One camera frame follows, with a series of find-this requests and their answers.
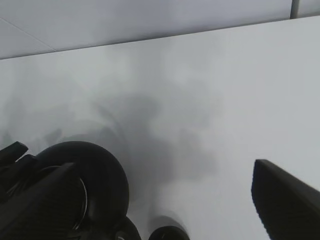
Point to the small black teacup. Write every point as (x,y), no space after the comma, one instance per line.
(169,233)

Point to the black round teapot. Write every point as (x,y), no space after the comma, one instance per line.
(101,189)

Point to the grey background pole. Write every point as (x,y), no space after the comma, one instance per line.
(295,4)

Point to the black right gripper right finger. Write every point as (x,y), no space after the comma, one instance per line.
(288,208)

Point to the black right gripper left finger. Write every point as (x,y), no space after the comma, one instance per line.
(46,211)

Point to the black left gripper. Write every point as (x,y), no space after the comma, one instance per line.
(14,160)

